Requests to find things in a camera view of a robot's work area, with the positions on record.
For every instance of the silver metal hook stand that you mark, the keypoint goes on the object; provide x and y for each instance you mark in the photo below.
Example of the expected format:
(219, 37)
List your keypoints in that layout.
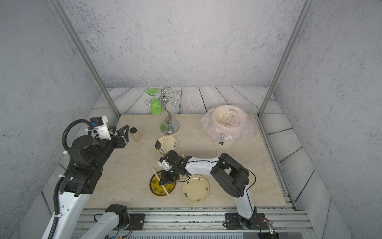
(170, 99)

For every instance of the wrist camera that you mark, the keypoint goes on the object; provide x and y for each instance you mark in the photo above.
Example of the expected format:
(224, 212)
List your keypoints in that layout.
(100, 130)
(164, 164)

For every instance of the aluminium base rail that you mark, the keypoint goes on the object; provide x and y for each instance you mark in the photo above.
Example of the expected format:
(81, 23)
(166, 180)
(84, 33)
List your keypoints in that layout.
(282, 222)

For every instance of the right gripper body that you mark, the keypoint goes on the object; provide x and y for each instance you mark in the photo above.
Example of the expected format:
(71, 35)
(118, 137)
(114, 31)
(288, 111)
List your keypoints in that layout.
(170, 176)

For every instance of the green plastic spoon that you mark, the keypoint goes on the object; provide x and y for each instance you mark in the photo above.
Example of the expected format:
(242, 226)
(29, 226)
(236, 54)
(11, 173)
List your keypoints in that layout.
(154, 101)

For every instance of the white bucket with pink bag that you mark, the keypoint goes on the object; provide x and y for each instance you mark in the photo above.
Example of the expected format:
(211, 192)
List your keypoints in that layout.
(226, 124)

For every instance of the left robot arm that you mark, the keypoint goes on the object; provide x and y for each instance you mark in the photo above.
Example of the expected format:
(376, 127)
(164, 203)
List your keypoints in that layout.
(73, 189)

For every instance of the aluminium frame post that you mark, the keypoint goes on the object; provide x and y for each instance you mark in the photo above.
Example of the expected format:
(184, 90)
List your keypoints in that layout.
(69, 29)
(306, 8)

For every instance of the small bottle with black cap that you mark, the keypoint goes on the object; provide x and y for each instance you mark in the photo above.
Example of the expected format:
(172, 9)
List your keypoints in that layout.
(135, 134)

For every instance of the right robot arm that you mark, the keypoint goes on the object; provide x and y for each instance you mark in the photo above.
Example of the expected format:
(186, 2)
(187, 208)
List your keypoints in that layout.
(177, 161)

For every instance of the left aluminium frame post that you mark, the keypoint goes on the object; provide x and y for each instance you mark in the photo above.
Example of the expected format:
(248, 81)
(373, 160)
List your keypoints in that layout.
(69, 29)

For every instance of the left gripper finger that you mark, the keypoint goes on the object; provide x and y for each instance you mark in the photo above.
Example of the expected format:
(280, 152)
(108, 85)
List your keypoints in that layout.
(112, 130)
(123, 132)

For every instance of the right aluminium frame post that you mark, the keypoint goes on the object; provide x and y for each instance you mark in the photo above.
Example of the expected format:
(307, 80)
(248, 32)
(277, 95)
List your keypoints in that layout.
(306, 8)

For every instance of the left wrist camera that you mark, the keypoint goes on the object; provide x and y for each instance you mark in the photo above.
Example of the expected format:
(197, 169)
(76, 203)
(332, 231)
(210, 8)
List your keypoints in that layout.
(100, 130)

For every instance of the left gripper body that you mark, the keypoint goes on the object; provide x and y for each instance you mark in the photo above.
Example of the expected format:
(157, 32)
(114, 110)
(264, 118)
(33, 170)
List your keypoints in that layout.
(121, 143)

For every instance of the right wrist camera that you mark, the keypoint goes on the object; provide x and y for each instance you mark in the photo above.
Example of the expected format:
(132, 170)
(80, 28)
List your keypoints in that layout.
(164, 164)

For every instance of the cream floral plate front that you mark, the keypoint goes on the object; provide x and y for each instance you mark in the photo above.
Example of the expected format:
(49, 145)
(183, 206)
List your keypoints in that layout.
(196, 189)

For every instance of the cream plate with black spot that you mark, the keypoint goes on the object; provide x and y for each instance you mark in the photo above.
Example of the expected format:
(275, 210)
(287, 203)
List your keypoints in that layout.
(172, 144)

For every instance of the yellow patterned plate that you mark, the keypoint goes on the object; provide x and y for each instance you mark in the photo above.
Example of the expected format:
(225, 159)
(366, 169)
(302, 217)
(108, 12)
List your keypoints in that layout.
(160, 190)

